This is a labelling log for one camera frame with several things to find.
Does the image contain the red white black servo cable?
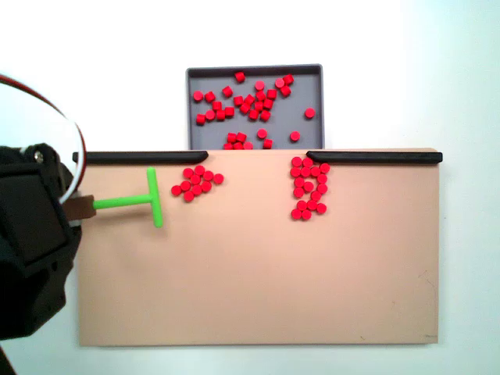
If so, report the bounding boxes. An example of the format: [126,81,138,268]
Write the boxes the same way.
[0,72,88,204]

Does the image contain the grey tray container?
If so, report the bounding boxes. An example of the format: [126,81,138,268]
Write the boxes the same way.
[185,63,326,152]

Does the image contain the green T-shaped pusher tool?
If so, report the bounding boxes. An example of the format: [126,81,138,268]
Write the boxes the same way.
[64,166,164,230]

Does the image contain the black guide rail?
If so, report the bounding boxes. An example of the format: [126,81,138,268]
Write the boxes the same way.
[72,151,209,164]
[306,150,444,165]

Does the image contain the beige rectangular board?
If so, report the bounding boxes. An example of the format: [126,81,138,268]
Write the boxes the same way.
[76,147,444,348]

